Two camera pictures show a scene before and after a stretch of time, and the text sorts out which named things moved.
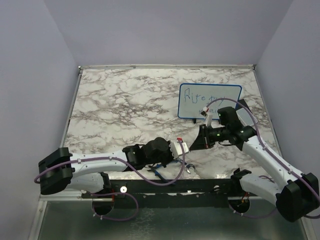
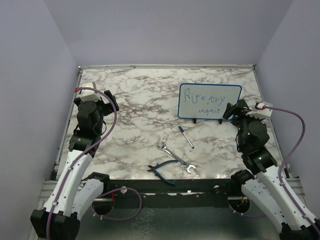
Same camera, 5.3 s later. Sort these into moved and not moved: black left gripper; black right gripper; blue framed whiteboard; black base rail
Moved: black left gripper; black right gripper
Not moved: blue framed whiteboard; black base rail
